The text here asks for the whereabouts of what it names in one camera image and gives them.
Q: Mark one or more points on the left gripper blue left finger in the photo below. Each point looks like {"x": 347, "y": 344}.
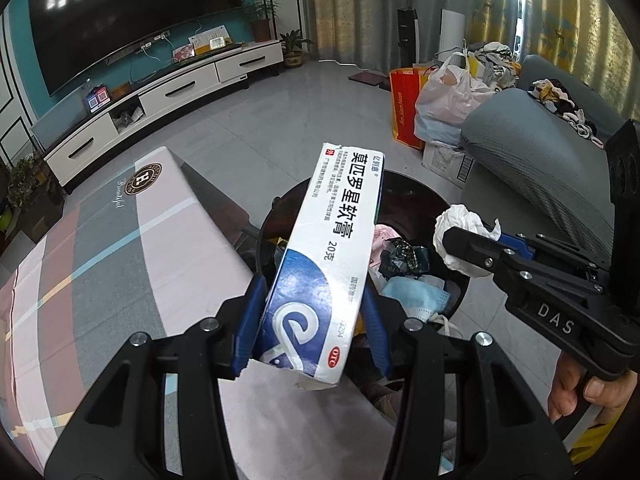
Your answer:
{"x": 117, "y": 431}

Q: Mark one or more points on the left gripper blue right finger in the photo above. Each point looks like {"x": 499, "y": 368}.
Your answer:
{"x": 502, "y": 430}

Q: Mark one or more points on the blue face mask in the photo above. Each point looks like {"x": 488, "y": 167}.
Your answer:
{"x": 418, "y": 298}

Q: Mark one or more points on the white tissue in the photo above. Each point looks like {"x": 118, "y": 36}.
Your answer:
{"x": 456, "y": 230}

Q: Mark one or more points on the white blue medicine box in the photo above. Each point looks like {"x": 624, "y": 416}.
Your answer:
{"x": 313, "y": 305}

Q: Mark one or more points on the black round trash bin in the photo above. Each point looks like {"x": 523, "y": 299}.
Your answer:
{"x": 406, "y": 205}

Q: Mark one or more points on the right human hand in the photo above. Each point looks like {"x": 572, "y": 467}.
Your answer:
{"x": 610, "y": 397}

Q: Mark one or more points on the dark green wrapper in bin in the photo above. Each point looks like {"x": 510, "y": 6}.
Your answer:
{"x": 399, "y": 258}

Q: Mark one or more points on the striped pastel tablecloth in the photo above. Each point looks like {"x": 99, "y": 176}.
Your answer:
{"x": 144, "y": 254}

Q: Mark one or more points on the white cardboard box on floor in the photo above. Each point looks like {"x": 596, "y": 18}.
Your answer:
{"x": 448, "y": 162}

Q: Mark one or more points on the pink crumpled wrapper in bin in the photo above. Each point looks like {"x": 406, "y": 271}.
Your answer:
{"x": 382, "y": 234}

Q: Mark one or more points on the white plastic bag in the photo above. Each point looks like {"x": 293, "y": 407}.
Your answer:
{"x": 451, "y": 93}

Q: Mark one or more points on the green plants on black stand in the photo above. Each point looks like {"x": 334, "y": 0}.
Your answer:
{"x": 35, "y": 198}

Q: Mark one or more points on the pile of clothes on sofa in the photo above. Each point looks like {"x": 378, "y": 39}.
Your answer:
{"x": 540, "y": 101}

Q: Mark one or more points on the red paper shopping bag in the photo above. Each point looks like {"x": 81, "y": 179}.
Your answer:
{"x": 405, "y": 87}

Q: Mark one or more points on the beige patterned curtain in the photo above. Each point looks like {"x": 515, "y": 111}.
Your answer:
{"x": 584, "y": 37}

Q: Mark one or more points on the white air purifier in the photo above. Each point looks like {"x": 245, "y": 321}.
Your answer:
{"x": 452, "y": 30}

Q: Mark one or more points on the dark floor mat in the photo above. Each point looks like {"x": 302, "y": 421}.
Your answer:
{"x": 371, "y": 79}

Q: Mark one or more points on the upright vacuum cleaner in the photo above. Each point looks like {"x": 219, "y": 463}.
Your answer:
{"x": 408, "y": 35}

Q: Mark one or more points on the blue qr code sign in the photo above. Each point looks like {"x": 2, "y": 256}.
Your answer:
{"x": 97, "y": 98}

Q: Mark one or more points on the white tv cabinet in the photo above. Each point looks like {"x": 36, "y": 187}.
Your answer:
{"x": 140, "y": 108}

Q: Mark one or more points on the small potted plant on floor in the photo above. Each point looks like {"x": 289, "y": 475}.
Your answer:
{"x": 292, "y": 47}

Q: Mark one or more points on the white calendar card on cabinet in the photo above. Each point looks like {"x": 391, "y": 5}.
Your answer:
{"x": 211, "y": 40}

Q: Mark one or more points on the large black television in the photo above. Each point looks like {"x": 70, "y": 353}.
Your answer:
{"x": 70, "y": 36}

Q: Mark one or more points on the potted plant by cabinet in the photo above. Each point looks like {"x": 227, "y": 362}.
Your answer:
{"x": 260, "y": 14}

